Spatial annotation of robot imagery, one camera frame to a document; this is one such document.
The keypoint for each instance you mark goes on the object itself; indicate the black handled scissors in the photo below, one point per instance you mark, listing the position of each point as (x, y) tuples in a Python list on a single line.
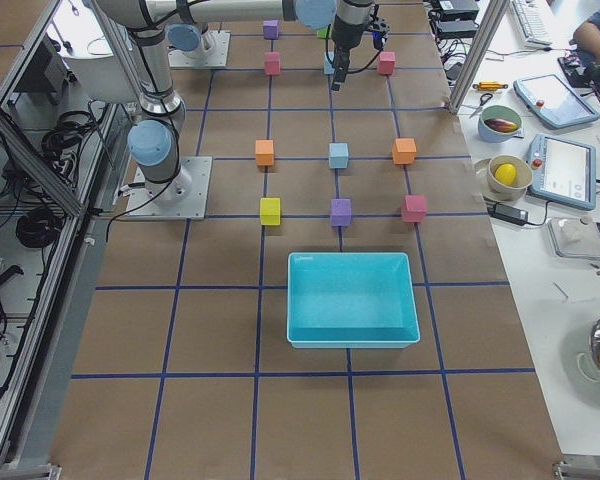
[(483, 100)]

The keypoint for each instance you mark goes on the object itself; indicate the teach pendant far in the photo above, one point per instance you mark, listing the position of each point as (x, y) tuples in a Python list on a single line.
[(554, 102)]

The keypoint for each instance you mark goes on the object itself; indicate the purple block left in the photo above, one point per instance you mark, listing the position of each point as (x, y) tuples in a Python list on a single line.
[(271, 29)]

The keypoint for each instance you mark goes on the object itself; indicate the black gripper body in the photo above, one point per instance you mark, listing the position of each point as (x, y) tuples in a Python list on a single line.
[(344, 35)]

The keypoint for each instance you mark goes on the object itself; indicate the orange block back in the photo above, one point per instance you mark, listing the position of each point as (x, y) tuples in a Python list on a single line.
[(404, 151)]

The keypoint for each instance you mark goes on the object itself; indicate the purple block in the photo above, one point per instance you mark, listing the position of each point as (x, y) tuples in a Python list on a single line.
[(340, 212), (271, 29)]

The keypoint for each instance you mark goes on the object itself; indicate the teach pendant near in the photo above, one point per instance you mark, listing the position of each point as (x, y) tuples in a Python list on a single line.
[(563, 171)]

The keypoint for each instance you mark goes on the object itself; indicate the aluminium frame post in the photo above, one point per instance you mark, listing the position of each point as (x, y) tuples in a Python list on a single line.
[(486, 31)]

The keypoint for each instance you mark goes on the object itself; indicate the bowl with yellow lemon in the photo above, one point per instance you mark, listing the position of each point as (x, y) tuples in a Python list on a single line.
[(503, 178)]

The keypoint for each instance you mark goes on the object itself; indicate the kitchen scale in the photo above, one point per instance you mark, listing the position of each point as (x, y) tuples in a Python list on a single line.
[(577, 238)]

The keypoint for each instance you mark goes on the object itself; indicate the magenta block back right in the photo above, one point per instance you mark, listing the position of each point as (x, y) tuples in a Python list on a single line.
[(414, 208)]

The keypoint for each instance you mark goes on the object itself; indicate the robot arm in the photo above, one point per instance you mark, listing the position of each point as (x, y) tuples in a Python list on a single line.
[(154, 141), (347, 20)]

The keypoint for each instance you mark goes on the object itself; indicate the light blue block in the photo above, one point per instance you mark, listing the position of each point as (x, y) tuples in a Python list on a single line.
[(338, 155), (328, 68)]

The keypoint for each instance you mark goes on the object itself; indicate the green bowl with fruit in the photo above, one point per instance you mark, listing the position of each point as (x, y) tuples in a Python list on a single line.
[(498, 123)]

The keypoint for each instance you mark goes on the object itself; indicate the orange block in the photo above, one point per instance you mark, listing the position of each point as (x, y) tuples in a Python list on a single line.
[(404, 151), (264, 152)]

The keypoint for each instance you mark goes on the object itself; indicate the purple block right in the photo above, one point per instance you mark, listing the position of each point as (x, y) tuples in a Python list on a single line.
[(340, 212)]

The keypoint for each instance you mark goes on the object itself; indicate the teach pendant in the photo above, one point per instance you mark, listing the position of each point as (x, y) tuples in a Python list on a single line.
[(554, 102), (563, 171)]

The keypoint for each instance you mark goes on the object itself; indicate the magenta block front left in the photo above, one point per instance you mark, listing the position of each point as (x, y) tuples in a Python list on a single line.
[(272, 63)]

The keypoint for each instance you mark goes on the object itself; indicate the gold cylinder tool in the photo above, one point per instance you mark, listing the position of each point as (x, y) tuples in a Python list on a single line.
[(489, 86)]

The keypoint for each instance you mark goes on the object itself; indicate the orange block front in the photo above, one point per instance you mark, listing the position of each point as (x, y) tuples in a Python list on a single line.
[(264, 152)]

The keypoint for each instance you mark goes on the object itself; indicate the yellow block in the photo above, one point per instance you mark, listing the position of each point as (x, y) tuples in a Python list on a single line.
[(270, 211)]

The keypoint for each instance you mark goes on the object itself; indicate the magenta block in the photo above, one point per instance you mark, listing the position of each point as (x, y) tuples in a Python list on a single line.
[(414, 208), (386, 63), (272, 63)]

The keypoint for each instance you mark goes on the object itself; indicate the black power adapter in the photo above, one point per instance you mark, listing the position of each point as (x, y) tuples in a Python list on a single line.
[(508, 214)]

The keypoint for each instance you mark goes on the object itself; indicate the cyan plastic bin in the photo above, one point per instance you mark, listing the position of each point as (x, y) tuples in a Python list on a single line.
[(351, 300)]

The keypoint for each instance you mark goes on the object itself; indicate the magenta block back left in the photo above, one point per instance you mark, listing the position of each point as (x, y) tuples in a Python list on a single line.
[(386, 63)]

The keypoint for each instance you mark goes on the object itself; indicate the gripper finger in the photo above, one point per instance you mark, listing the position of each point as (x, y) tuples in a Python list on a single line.
[(336, 80)]

